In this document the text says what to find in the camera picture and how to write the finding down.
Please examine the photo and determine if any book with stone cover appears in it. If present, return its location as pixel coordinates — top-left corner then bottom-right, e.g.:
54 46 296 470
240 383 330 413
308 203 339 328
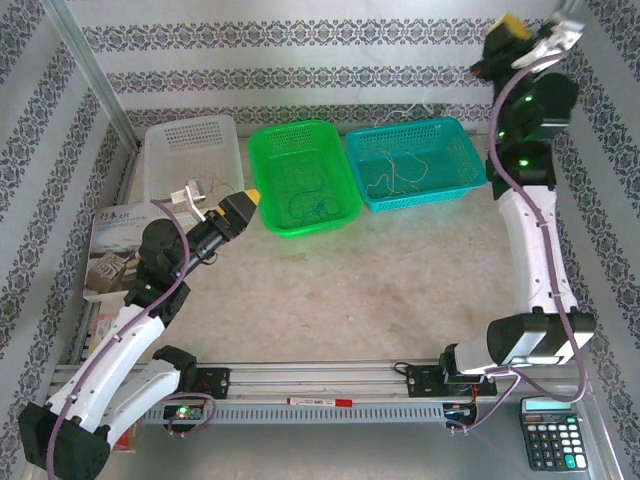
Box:
82 203 162 304

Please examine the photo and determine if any green plastic basket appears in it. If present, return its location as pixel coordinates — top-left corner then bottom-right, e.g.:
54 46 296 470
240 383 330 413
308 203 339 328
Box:
247 119 364 239

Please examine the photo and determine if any white plastic basket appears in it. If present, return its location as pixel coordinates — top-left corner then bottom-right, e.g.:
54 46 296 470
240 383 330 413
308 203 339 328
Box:
143 114 246 229

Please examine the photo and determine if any teal plastic basket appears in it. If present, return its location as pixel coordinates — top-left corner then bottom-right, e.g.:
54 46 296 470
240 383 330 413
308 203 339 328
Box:
343 116 489 213

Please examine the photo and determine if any pink printed card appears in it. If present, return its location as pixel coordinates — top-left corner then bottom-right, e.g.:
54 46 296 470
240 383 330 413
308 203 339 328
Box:
89 312 120 352

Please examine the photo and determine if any circuit board with green light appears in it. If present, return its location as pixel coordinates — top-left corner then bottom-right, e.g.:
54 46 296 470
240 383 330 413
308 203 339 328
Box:
163 403 204 421

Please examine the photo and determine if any red white marker pen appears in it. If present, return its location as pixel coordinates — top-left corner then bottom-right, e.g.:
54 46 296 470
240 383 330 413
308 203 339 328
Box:
286 396 354 407

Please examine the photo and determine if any black desk calculator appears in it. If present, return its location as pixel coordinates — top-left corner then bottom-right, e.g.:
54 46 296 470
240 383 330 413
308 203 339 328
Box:
519 397 589 472

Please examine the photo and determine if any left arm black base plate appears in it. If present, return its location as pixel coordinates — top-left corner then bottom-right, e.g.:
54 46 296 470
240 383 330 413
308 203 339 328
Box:
189 366 232 401

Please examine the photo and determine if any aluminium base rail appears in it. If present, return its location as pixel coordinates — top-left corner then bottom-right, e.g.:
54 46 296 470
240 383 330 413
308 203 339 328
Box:
48 357 534 403

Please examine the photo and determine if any grey slotted cable duct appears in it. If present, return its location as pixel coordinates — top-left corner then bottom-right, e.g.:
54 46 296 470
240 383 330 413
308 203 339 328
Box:
142 403 447 425

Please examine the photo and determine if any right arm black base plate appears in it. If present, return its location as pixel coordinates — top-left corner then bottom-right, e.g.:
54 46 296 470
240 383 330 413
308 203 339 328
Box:
393 362 499 400

